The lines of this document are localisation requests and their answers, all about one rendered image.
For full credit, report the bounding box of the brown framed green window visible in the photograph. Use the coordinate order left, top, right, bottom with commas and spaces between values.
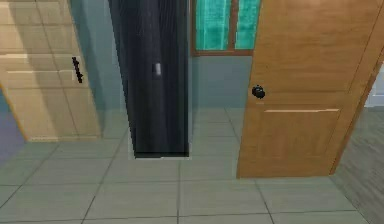
191, 0, 263, 57

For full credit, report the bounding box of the black lever door handle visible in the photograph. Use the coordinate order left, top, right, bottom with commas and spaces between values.
71, 56, 84, 84

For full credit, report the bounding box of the orange brown wooden room door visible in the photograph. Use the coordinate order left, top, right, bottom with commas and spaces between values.
236, 0, 384, 179

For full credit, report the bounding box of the black round door knob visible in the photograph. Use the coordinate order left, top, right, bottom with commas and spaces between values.
251, 84, 267, 100

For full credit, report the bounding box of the light wooden room door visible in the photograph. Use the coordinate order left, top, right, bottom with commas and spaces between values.
0, 0, 102, 142

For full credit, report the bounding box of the grey cabinet handle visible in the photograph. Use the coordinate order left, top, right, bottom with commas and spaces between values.
152, 62, 163, 78

